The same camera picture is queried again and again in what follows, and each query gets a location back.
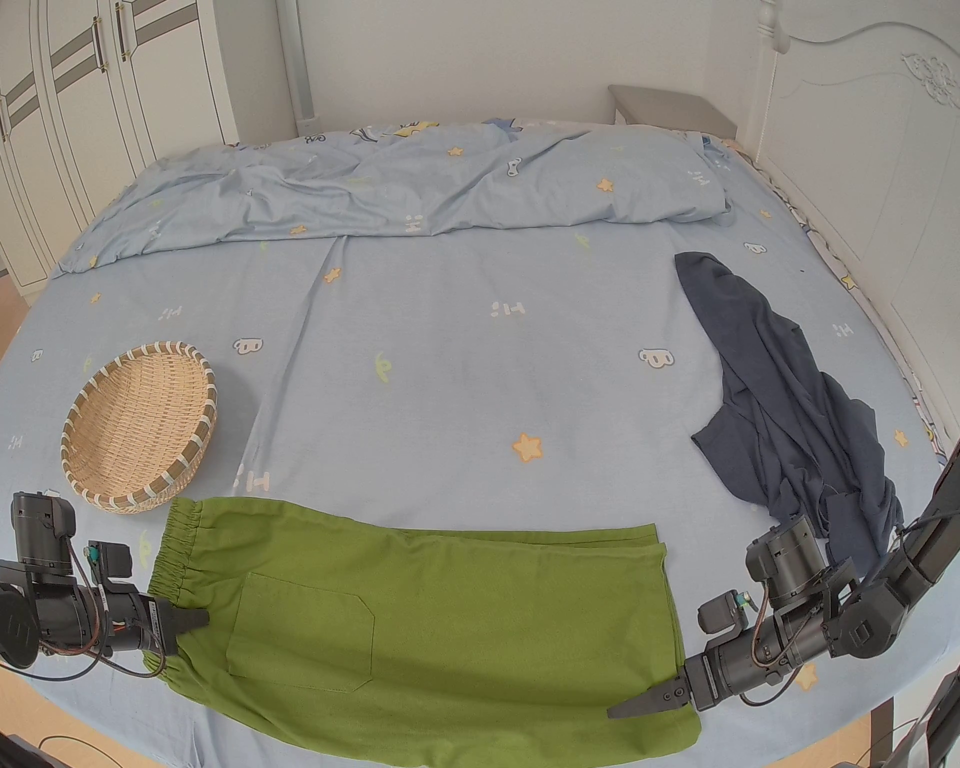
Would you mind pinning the green shorts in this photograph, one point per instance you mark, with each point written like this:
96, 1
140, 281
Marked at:
450, 637

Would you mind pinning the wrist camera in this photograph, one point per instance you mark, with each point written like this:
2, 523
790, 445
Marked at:
112, 561
720, 611

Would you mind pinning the round woven basket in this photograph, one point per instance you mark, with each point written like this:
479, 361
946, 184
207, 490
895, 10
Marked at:
135, 427

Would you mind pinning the dark blue garment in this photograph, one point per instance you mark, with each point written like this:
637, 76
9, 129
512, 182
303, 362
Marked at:
765, 390

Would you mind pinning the white wall pipe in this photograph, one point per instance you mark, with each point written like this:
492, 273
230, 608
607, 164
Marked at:
296, 60

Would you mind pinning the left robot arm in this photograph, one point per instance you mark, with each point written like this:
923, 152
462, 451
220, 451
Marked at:
41, 532

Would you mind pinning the grey bedside table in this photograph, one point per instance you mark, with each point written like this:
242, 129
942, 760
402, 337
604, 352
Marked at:
667, 109

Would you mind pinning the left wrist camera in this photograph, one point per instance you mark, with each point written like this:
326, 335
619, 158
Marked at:
112, 561

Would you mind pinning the pale blue quilt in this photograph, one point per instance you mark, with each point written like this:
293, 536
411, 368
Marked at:
450, 187

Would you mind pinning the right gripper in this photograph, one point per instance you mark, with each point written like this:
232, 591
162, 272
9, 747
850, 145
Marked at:
731, 667

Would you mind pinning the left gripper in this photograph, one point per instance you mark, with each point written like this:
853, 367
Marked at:
82, 619

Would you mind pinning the bed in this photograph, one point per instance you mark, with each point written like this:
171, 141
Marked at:
480, 375

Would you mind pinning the white wardrobe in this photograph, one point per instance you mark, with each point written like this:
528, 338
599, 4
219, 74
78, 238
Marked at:
75, 112

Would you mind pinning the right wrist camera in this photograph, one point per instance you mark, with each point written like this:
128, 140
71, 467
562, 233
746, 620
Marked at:
720, 611

